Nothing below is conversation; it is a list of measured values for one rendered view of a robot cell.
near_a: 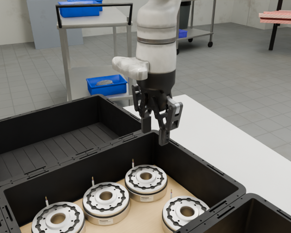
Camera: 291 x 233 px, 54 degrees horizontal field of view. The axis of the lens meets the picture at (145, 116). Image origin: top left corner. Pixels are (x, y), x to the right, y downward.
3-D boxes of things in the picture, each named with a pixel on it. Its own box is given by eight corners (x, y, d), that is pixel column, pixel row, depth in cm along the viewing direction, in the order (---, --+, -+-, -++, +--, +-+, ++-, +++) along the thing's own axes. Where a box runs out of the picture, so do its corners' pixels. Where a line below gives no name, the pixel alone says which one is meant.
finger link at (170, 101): (159, 93, 54) (156, 102, 55) (174, 108, 51) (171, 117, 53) (169, 90, 55) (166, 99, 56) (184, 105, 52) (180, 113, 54)
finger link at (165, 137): (160, 120, 56) (160, 142, 59) (171, 126, 54) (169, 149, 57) (166, 118, 57) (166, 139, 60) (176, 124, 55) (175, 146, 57)
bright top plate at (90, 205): (112, 178, 70) (112, 176, 70) (138, 200, 63) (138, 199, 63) (74, 197, 64) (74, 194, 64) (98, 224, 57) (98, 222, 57)
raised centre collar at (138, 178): (148, 168, 72) (148, 166, 72) (160, 179, 69) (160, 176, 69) (131, 176, 70) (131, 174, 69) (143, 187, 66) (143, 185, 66)
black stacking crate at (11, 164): (102, 123, 103) (100, 94, 98) (153, 163, 82) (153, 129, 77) (-20, 163, 82) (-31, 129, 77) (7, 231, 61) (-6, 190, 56)
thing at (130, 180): (149, 161, 76) (149, 159, 76) (175, 181, 69) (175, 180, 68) (117, 176, 70) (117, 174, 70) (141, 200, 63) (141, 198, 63)
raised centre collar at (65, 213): (64, 207, 61) (63, 205, 60) (75, 221, 57) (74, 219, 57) (41, 218, 58) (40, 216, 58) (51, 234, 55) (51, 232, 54)
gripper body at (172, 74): (186, 65, 53) (183, 111, 57) (157, 55, 59) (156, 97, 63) (154, 73, 49) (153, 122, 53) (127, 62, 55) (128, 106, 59)
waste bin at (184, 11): (180, 29, 668) (182, -2, 636) (194, 34, 625) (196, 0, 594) (160, 32, 647) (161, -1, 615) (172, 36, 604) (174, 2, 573)
